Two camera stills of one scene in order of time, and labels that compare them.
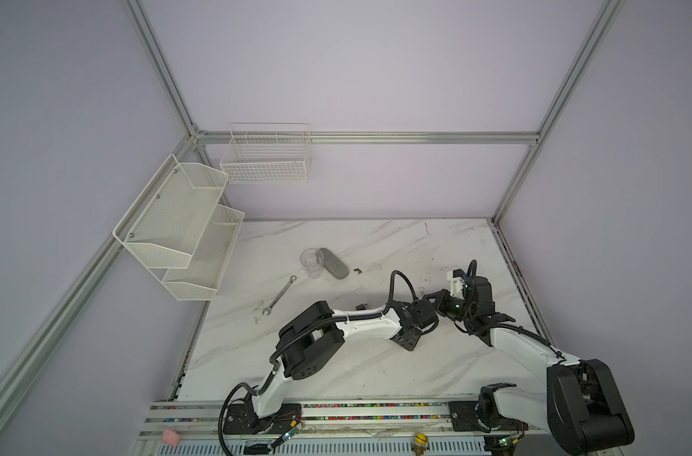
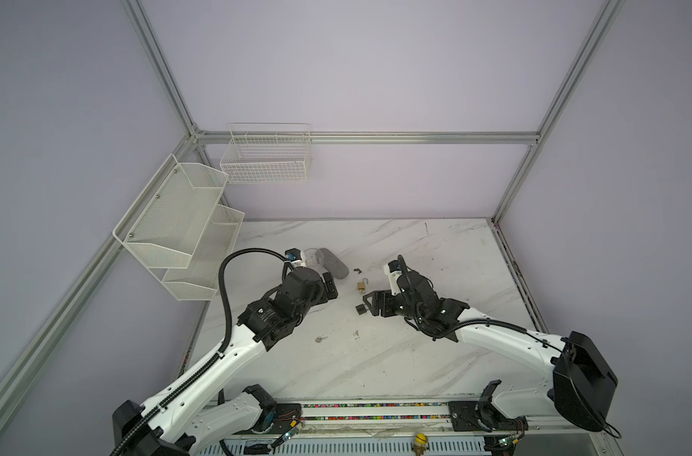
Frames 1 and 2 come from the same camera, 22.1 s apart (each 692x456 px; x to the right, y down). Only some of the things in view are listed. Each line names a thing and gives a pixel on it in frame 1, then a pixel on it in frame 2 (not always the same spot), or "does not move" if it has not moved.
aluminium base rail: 336,427 does not move
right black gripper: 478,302 to 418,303
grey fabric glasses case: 333,264 does not move
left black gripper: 411,334 to 329,285
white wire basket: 261,153 does not move
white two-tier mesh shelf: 178,228 does not move
